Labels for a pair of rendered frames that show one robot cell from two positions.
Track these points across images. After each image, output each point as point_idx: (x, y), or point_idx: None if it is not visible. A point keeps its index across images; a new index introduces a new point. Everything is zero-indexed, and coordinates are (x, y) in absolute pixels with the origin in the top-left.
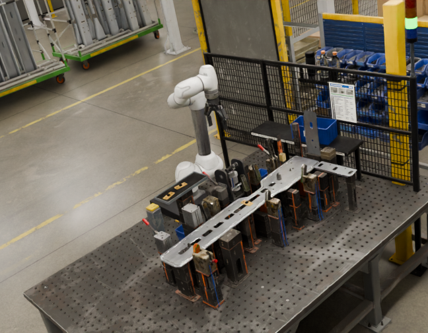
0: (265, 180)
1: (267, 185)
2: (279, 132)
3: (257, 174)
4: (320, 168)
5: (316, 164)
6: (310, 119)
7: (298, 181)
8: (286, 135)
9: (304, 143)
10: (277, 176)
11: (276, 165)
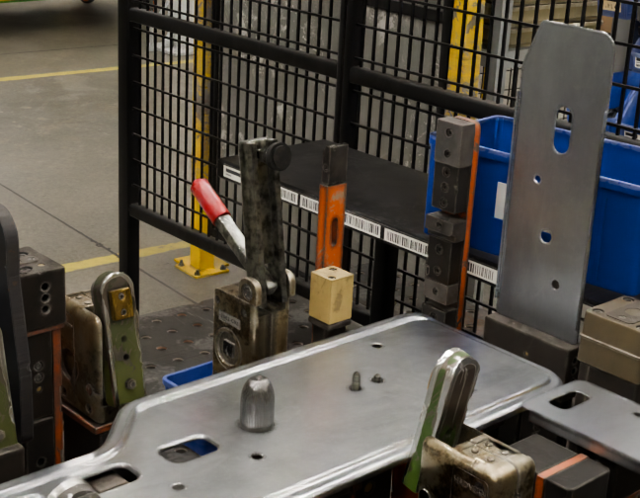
0: (158, 407)
1: (151, 453)
2: (362, 189)
3: (116, 358)
4: (563, 419)
5: (538, 388)
6: (569, 86)
7: (396, 476)
8: (396, 206)
9: (489, 261)
10: (243, 397)
11: (278, 337)
